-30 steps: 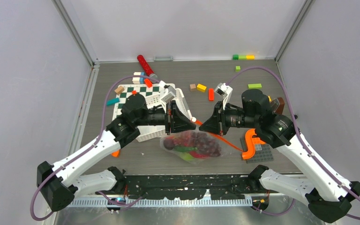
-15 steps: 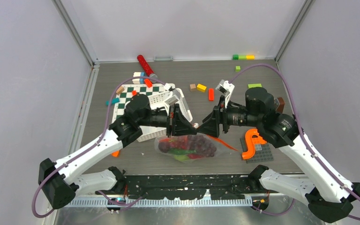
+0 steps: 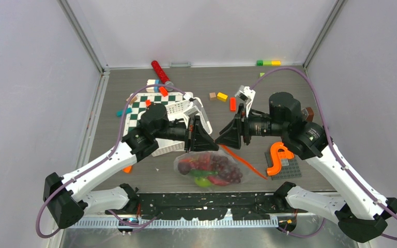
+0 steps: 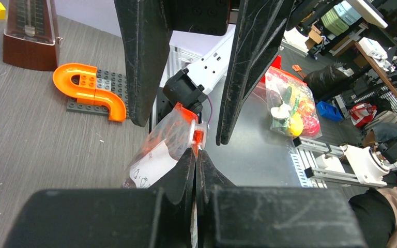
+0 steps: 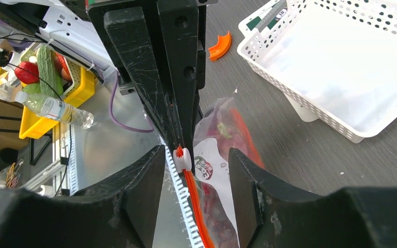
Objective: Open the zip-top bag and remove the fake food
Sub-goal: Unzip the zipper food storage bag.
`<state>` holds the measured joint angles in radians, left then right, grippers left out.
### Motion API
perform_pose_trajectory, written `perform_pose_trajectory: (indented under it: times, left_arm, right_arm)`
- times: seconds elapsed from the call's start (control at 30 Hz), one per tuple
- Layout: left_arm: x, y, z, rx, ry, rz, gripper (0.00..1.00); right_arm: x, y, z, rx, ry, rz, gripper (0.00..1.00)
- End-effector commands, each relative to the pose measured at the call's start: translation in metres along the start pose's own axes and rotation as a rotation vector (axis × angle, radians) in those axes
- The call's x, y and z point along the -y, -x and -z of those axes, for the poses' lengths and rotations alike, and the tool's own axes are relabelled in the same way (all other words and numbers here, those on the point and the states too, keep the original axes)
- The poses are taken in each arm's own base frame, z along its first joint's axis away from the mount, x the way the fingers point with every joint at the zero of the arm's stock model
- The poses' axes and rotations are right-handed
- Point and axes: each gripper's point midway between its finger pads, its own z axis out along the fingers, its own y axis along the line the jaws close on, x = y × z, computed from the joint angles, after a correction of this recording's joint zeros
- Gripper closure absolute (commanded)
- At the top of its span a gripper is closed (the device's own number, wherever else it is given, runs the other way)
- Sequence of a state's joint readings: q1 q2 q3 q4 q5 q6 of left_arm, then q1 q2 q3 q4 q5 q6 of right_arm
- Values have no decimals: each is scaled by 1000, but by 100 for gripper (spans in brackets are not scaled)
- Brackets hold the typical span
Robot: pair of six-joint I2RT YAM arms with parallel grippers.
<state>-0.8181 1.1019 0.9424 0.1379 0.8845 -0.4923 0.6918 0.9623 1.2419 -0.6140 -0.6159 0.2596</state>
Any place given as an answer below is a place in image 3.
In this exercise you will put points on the white plastic basket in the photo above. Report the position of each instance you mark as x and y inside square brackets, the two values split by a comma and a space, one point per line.
[176, 111]

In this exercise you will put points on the teal block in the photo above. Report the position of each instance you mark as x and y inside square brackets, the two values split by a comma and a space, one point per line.
[120, 113]

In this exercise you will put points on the clear zip top bag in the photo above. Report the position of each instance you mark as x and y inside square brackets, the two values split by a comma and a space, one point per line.
[248, 170]

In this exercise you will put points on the white slotted cable duct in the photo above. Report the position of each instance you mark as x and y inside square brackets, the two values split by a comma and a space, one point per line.
[226, 222]

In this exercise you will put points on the red rectangular block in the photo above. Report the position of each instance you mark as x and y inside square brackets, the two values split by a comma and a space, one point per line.
[233, 104]

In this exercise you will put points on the grey lego baseplate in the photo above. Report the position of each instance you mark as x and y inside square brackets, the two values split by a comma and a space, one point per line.
[290, 169]

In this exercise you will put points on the tan wooden block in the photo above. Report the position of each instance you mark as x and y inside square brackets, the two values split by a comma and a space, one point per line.
[131, 99]

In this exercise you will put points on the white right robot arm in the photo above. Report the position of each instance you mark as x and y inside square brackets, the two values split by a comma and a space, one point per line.
[360, 212]

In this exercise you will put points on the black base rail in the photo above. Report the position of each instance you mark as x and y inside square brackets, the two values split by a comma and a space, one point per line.
[211, 206]

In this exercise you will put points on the green yellow block row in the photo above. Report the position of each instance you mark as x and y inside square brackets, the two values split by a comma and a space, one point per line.
[268, 63]

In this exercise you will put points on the brown box with lid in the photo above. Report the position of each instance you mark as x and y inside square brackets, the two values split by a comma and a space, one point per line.
[307, 114]

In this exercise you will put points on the red cylinder tube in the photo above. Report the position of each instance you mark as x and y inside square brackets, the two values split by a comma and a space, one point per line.
[163, 78]

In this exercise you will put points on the purple fake grapes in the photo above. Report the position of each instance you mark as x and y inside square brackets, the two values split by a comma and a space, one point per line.
[204, 164]

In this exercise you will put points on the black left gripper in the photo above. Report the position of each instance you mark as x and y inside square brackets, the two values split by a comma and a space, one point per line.
[196, 138]

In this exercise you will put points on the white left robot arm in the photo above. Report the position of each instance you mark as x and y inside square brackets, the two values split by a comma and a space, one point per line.
[69, 197]

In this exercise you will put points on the red block near tube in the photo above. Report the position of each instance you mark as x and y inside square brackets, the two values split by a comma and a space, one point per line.
[163, 91]

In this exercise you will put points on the green white chessboard mat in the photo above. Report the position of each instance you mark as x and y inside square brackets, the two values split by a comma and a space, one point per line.
[139, 106]

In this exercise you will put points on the orange S-shaped track piece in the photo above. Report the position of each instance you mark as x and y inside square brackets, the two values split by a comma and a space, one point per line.
[278, 151]

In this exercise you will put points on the white blue toy block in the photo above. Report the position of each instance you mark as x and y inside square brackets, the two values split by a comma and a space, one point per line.
[152, 86]

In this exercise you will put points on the orange fake carrot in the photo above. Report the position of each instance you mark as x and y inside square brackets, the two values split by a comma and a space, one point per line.
[215, 180]

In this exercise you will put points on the green fake apple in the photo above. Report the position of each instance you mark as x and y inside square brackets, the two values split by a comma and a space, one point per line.
[202, 182]

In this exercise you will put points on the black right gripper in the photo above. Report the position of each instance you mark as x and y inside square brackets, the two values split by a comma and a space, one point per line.
[230, 135]

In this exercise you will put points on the brown wooden cube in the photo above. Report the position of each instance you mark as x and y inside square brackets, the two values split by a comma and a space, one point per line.
[212, 96]

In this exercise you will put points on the orange curved track piece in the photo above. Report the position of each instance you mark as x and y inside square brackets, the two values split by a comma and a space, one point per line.
[128, 169]

